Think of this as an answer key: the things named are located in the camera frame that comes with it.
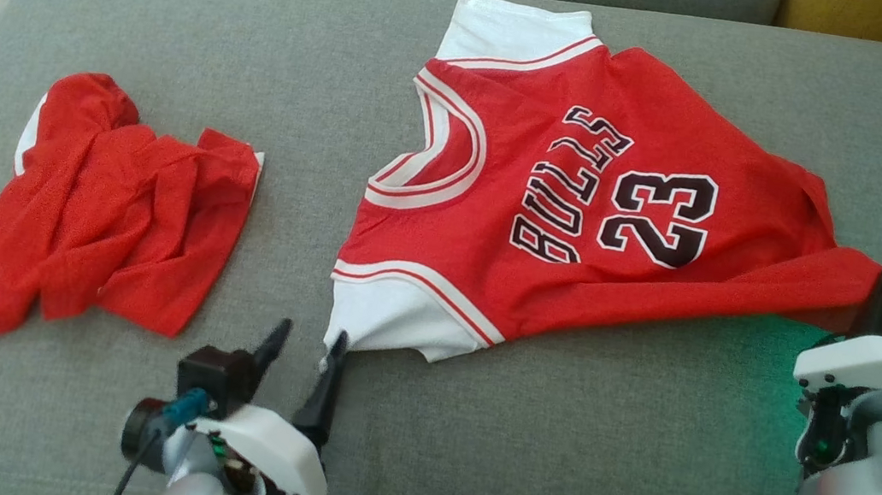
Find red shorts with white stripe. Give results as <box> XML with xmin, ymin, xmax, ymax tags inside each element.
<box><xmin>0</xmin><ymin>59</ymin><xmax>273</xmax><ymax>370</ymax></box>

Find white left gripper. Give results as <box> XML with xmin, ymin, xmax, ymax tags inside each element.
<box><xmin>186</xmin><ymin>309</ymin><xmax>351</xmax><ymax>495</ymax></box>

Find red Bulls 23 jersey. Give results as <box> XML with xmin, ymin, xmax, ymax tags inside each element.
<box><xmin>318</xmin><ymin>0</ymin><xmax>882</xmax><ymax>446</ymax></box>

